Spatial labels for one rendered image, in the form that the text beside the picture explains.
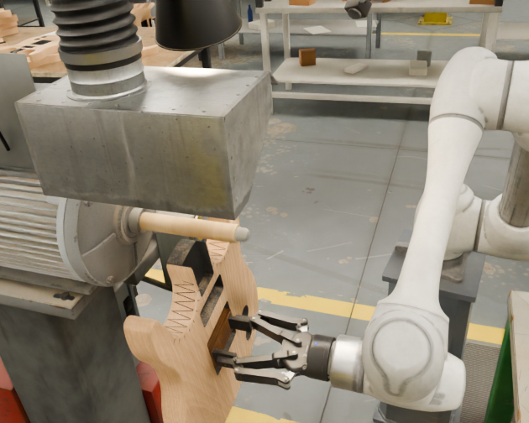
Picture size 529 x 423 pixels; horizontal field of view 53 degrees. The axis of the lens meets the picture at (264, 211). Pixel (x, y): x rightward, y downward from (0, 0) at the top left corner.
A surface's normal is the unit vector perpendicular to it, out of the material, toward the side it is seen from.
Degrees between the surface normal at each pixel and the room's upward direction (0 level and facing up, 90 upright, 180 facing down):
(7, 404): 90
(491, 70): 28
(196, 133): 90
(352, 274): 0
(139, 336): 85
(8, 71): 90
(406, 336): 47
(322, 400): 0
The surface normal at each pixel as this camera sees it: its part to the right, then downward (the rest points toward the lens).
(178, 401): -0.33, 0.21
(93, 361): 0.95, 0.12
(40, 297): -0.07, -0.84
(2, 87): -0.32, 0.52
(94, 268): 0.70, 0.47
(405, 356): -0.29, -0.27
